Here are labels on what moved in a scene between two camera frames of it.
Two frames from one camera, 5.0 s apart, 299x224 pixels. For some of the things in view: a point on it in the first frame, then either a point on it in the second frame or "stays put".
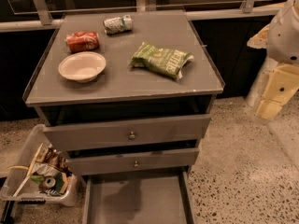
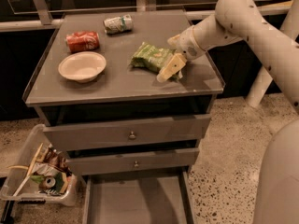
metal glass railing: (25, 7) stays put
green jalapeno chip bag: (163, 61) stays put
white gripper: (284, 38) -> (188, 44)
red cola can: (81, 41) stays put
